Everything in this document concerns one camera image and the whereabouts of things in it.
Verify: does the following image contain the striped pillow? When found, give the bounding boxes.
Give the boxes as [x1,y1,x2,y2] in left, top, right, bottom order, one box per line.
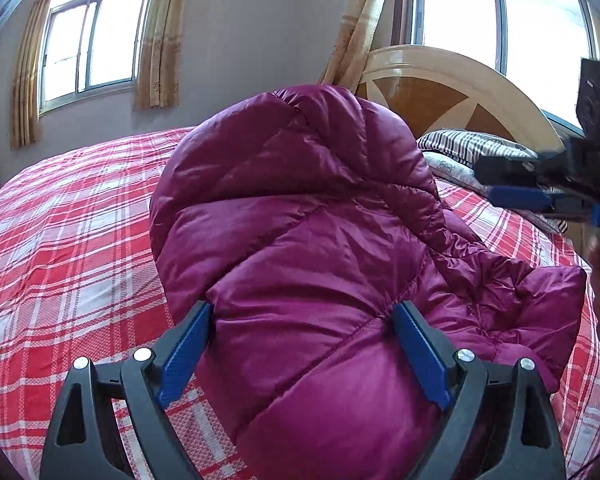
[417,129,538,167]

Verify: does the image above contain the magenta puffer jacket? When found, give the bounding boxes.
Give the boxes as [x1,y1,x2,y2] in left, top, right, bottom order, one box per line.
[149,86,586,479]

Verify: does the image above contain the side window with aluminium frame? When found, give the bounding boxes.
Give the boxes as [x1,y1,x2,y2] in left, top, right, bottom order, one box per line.
[40,0,150,112]

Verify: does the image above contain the window behind headboard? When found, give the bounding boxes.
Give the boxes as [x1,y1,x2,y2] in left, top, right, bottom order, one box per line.
[391,0,600,133]

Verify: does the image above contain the left beige curtain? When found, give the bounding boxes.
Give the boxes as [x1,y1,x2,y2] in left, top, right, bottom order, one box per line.
[9,0,52,151]

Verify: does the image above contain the grey floral pillow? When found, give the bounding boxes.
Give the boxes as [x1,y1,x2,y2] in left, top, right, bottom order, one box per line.
[421,150,569,235]

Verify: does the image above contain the red plaid bed sheet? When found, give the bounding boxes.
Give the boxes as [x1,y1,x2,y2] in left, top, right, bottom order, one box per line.
[0,128,600,479]

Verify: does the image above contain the right beige curtain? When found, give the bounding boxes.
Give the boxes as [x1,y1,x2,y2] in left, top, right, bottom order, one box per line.
[134,0,185,110]

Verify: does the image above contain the beige curtain near headboard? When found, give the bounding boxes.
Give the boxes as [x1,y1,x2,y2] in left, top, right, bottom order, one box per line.
[318,0,387,91]

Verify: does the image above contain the wooden bed headboard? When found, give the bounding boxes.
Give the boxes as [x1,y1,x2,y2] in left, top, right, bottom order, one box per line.
[356,46,562,152]

